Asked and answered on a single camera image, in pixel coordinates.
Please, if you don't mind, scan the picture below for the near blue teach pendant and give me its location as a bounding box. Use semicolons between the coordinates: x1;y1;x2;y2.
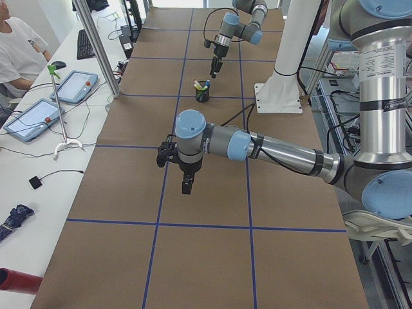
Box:
3;98;59;142

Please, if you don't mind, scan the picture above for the aluminium frame post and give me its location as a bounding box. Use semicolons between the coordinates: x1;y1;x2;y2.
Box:
73;0;120;98

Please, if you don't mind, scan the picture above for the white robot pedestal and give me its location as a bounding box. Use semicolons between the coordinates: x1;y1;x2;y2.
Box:
255;0;322;114

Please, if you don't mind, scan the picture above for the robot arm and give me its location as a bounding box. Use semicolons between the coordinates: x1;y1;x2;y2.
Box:
174;1;411;219
203;1;268;79

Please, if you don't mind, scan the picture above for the blue teach pendant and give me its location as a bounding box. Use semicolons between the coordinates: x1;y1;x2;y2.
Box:
57;70;98;105
3;98;59;142

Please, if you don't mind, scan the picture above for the folded blue umbrella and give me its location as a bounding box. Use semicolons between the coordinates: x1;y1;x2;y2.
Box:
1;204;35;241

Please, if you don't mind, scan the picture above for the white office chair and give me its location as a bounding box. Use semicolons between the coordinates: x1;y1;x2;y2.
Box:
342;210;411;265

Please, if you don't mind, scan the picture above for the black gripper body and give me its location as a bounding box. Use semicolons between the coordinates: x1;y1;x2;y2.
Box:
179;160;202;176
213;44;228;59

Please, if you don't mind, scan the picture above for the black keyboard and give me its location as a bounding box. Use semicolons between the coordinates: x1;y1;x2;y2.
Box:
77;29;95;60

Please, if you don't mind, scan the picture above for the red cylinder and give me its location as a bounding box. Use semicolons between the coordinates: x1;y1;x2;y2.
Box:
1;268;42;295

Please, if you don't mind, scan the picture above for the person in white shirt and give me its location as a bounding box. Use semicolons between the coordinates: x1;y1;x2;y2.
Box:
1;1;52;98

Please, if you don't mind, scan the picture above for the black mesh pen cup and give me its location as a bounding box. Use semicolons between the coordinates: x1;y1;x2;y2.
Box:
194;80;210;102

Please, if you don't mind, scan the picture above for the black computer mouse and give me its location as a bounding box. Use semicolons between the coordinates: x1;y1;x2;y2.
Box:
51;61;66;70

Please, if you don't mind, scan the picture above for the far blue teach pendant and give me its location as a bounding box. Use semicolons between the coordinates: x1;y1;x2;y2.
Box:
57;70;98;105

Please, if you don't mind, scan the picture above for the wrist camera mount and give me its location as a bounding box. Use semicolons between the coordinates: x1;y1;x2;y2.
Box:
156;141;179;167
203;39;215;49

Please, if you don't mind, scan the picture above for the green highlighter pen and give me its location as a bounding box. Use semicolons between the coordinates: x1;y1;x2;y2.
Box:
197;91;209;102

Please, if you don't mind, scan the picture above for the green handled reacher grabber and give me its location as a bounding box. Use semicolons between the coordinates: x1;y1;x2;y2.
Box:
47;64;84;161

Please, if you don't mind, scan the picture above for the small black puck device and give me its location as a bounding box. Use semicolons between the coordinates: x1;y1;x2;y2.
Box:
28;176;42;189

